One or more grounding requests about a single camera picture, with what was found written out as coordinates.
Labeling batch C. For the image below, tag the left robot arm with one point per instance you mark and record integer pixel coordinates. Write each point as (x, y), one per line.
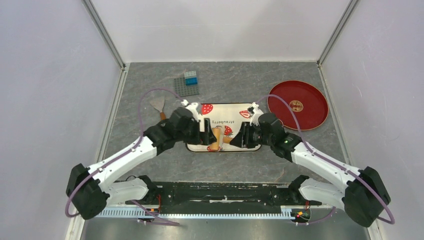
(90, 189)

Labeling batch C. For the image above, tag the blue grey lego bricks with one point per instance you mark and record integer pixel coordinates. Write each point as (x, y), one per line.
(190, 78)

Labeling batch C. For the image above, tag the metal scraper wooden handle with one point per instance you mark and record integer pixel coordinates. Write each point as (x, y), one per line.
(158, 104)

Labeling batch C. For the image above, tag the grey lego baseplate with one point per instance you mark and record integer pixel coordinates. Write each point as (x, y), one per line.
(184, 91)

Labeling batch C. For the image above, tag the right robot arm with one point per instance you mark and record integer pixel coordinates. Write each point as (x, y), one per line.
(361, 193)

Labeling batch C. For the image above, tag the strawberry print enamel tray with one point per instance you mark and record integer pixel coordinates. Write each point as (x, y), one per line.
(224, 114)

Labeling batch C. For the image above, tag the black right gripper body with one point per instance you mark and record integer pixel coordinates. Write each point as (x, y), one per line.
(253, 136)

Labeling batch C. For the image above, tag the wooden dough roller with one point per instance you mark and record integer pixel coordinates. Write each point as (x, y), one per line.
(223, 135)

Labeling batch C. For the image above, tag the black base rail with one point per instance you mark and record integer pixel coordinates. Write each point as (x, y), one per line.
(222, 197)

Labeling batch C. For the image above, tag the red round plate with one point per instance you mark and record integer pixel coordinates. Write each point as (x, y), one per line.
(304, 100)

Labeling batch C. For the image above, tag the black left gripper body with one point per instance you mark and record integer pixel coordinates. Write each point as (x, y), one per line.
(192, 134)

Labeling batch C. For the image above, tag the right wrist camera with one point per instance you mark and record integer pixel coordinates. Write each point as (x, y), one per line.
(255, 112)

